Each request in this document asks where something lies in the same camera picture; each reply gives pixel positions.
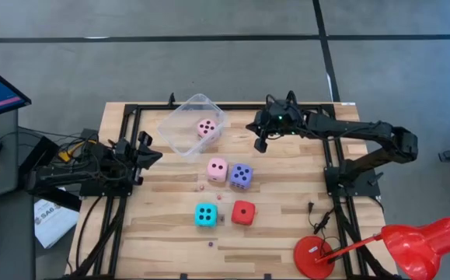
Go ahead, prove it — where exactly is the black power adapter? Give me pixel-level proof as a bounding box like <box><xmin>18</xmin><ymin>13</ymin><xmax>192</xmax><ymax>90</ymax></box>
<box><xmin>79</xmin><ymin>128</ymin><xmax>99</xmax><ymax>142</ymax></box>

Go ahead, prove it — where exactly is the clear plastic container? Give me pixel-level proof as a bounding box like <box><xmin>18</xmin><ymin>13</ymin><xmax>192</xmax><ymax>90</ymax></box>
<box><xmin>156</xmin><ymin>93</ymin><xmax>228</xmax><ymax>159</ymax></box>

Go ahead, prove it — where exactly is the grey desk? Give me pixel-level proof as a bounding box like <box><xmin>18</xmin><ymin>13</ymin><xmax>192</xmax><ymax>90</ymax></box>
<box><xmin>0</xmin><ymin>110</ymin><xmax>37</xmax><ymax>280</ymax></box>

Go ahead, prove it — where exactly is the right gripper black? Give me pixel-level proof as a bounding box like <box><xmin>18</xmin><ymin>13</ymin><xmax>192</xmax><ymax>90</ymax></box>
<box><xmin>246</xmin><ymin>100</ymin><xmax>299</xmax><ymax>153</ymax></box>

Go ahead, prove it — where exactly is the purple foam die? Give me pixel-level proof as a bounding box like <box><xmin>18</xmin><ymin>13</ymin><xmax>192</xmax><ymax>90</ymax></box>
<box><xmin>228</xmin><ymin>162</ymin><xmax>254</xmax><ymax>191</ymax></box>

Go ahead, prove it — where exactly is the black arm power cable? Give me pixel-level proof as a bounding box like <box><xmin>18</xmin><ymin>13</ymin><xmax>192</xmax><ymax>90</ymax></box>
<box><xmin>75</xmin><ymin>196</ymin><xmax>105</xmax><ymax>273</ymax></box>

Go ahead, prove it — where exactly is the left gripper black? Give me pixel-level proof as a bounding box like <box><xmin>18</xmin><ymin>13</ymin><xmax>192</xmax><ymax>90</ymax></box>
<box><xmin>115</xmin><ymin>131</ymin><xmax>163</xmax><ymax>185</ymax></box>

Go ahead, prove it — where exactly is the black desk stand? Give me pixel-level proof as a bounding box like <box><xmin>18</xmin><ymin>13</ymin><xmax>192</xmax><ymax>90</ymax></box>
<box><xmin>17</xmin><ymin>135</ymin><xmax>82</xmax><ymax>213</ymax></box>

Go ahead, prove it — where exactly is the red foam die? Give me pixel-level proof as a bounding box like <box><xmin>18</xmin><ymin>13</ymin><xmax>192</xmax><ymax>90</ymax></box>
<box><xmin>231</xmin><ymin>200</ymin><xmax>257</xmax><ymax>227</ymax></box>

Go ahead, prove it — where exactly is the yellow cable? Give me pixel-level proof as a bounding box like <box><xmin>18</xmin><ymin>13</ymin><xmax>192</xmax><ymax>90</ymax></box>
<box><xmin>56</xmin><ymin>139</ymin><xmax>93</xmax><ymax>163</ymax></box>

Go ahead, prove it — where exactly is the white paper booklet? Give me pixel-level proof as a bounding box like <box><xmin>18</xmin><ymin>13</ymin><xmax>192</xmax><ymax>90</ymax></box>
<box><xmin>33</xmin><ymin>187</ymin><xmax>80</xmax><ymax>250</ymax></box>

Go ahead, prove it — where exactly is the black lamp power cable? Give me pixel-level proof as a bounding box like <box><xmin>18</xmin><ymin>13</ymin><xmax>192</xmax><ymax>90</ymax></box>
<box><xmin>307</xmin><ymin>199</ymin><xmax>341</xmax><ymax>256</ymax></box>

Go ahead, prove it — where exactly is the pink foam die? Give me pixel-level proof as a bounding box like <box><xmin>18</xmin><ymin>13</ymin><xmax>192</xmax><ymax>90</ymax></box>
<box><xmin>196</xmin><ymin>118</ymin><xmax>218</xmax><ymax>140</ymax></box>
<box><xmin>206</xmin><ymin>156</ymin><xmax>229</xmax><ymax>184</ymax></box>

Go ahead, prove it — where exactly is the red desk lamp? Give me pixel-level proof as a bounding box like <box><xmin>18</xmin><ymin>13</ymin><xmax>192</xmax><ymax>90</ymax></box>
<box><xmin>292</xmin><ymin>215</ymin><xmax>450</xmax><ymax>280</ymax></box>

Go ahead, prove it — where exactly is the black aluminium table frame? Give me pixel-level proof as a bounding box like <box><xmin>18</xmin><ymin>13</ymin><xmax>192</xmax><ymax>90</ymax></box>
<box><xmin>67</xmin><ymin>101</ymin><xmax>400</xmax><ymax>280</ymax></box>

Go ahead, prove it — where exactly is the teal foam die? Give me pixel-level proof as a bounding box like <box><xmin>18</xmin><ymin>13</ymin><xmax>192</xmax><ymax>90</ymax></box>
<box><xmin>194</xmin><ymin>202</ymin><xmax>218</xmax><ymax>228</ymax></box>

